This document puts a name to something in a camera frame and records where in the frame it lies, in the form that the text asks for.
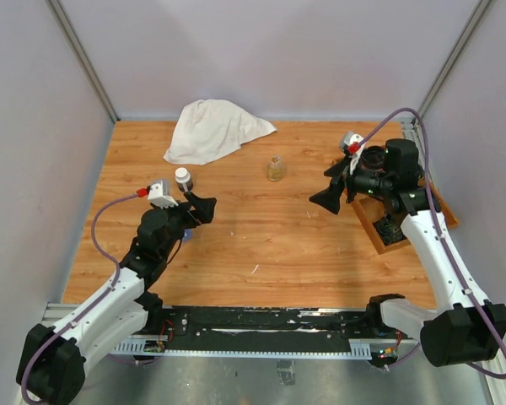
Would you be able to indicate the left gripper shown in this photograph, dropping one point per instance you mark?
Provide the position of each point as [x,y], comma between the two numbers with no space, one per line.
[204,208]

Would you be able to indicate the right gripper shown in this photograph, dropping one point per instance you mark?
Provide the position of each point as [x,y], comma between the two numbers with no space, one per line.
[329,198]

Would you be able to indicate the blue weekly pill organizer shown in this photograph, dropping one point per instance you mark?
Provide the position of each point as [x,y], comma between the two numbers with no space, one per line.
[187,235]

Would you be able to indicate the white cap pill bottle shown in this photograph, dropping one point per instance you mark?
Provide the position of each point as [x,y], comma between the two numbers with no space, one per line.
[183,179]

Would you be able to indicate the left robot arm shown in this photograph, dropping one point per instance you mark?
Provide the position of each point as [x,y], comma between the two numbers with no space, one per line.
[56,360]

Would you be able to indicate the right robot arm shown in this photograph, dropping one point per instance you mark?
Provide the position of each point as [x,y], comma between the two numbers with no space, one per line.
[466,327]

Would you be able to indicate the wooden compartment tray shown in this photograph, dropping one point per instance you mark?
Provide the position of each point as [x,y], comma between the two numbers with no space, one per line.
[379,193]

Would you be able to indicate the black cup far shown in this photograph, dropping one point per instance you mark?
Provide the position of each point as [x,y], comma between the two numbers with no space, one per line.
[373,157]

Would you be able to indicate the clear glass pill bottle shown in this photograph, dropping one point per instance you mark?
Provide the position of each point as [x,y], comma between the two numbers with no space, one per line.
[275,168]

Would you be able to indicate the white cloth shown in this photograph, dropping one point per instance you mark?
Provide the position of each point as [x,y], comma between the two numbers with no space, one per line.
[208,130]

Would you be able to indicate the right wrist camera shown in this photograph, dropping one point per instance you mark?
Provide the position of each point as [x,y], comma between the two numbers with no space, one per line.
[352,146]

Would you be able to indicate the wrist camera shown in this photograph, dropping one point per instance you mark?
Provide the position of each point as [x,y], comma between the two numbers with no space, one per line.
[352,146]
[159,195]

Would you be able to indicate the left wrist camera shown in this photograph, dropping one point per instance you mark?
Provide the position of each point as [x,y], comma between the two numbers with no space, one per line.
[159,195]

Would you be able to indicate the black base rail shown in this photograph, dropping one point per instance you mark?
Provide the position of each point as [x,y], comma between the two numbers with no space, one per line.
[263,333]

